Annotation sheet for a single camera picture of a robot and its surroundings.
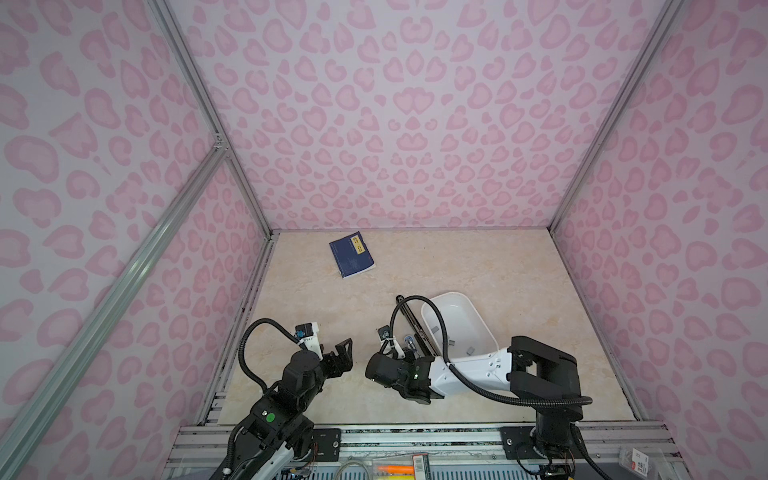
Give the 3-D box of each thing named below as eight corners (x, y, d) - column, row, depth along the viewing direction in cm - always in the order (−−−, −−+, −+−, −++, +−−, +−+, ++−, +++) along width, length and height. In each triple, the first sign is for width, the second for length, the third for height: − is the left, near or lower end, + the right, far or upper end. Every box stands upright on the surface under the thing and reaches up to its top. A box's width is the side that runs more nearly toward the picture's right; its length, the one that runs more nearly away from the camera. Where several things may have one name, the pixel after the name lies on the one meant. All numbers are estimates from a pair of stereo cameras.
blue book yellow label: (342, 279, 108) (341, 275, 106) (328, 245, 119) (327, 241, 117) (376, 267, 112) (376, 263, 110) (360, 235, 122) (359, 231, 120)
